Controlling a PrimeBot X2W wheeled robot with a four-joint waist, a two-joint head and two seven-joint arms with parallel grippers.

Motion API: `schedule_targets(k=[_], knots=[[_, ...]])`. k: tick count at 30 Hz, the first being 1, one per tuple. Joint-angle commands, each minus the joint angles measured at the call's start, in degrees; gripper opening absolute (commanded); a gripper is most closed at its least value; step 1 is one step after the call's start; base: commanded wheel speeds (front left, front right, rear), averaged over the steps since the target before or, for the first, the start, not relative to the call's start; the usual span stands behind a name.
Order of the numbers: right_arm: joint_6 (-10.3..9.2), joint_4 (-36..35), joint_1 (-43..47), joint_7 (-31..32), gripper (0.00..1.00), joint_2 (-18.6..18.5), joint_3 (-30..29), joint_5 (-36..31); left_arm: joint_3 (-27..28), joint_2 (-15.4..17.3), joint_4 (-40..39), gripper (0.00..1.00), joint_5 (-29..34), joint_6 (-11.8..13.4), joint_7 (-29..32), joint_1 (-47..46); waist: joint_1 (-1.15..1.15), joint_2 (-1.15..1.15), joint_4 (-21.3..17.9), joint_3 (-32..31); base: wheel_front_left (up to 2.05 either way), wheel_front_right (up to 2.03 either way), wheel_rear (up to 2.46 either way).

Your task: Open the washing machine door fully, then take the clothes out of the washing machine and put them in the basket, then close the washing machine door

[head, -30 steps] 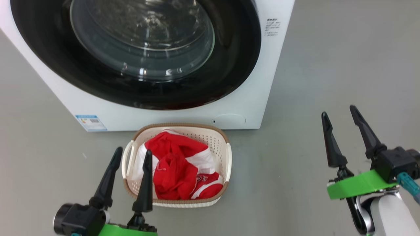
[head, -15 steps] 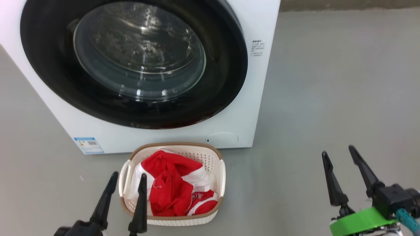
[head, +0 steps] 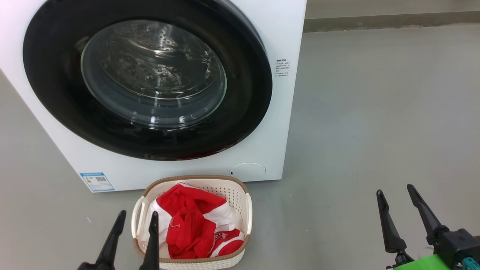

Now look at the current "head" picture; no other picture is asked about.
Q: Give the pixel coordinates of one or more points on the cream perforated laundry basket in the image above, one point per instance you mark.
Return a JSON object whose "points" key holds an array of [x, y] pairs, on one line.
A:
{"points": [[234, 195]]}

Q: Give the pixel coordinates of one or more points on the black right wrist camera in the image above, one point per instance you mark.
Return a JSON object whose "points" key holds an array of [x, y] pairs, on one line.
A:
{"points": [[459, 245]]}

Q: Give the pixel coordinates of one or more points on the black round glass washer door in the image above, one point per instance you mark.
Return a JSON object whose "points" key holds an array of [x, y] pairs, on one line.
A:
{"points": [[48, 93]]}

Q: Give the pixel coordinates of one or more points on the red and white garment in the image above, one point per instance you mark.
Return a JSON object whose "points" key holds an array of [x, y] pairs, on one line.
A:
{"points": [[191, 228]]}

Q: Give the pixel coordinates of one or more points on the small printed text sticker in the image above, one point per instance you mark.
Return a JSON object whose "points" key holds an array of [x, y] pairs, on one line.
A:
{"points": [[282, 67]]}

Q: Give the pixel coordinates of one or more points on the stainless steel washing machine drum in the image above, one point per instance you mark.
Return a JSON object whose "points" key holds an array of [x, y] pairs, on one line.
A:
{"points": [[150, 71]]}

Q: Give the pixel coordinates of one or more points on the white front-load washing machine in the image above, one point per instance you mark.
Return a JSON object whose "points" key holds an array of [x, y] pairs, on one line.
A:
{"points": [[279, 120]]}

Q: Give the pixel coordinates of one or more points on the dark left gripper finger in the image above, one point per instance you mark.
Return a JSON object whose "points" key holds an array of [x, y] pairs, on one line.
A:
{"points": [[110, 247], [153, 247]]}

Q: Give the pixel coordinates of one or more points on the round white filter cover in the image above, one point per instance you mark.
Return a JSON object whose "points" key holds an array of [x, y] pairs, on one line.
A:
{"points": [[247, 170]]}

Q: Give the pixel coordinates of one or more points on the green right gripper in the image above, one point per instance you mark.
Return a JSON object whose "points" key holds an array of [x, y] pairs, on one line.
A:
{"points": [[431, 264]]}

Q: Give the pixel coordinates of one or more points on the grey wall baseboard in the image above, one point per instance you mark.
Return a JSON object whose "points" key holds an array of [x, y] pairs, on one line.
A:
{"points": [[390, 20]]}

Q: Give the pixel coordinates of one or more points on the blue energy label sticker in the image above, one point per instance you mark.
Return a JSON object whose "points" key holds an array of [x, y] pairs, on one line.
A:
{"points": [[96, 182]]}

